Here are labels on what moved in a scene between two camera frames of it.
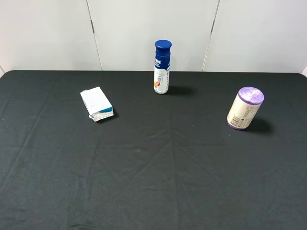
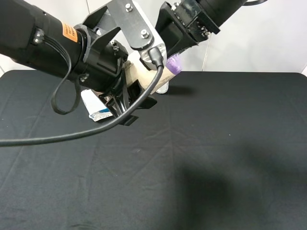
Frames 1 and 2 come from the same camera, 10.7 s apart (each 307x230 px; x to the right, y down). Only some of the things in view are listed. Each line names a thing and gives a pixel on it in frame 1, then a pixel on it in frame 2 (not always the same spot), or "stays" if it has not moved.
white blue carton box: (98, 106) stays
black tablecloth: (164, 161) stays
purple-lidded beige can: (245, 107) -> (144, 78)
